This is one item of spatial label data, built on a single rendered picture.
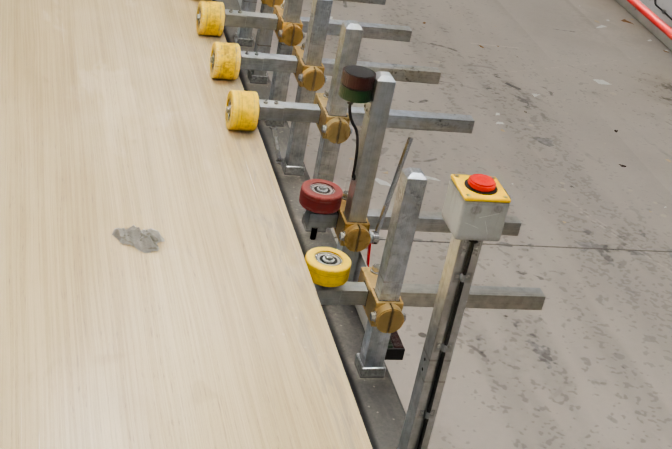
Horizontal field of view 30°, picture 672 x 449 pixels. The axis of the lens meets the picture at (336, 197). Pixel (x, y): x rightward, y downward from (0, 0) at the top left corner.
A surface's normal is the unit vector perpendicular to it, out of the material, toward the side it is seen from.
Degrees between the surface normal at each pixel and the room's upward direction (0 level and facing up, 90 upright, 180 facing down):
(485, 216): 90
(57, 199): 0
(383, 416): 0
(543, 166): 0
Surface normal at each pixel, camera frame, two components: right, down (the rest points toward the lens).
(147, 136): 0.18, -0.87
